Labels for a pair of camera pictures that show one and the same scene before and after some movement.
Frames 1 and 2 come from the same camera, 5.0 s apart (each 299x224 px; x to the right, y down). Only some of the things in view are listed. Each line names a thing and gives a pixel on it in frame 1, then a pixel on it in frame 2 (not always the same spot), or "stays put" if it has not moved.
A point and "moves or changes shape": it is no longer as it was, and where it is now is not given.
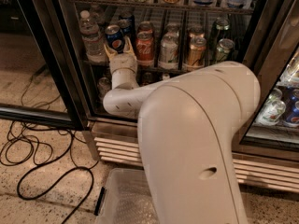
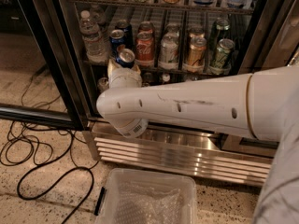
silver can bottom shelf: x=104 y=85 stays put
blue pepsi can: x=115 y=37 moves or changes shape
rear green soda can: x=220 y=30 stays put
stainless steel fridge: x=177 y=29 stays put
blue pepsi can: x=125 y=24 to x=117 y=38
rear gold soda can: x=195 y=32 stays put
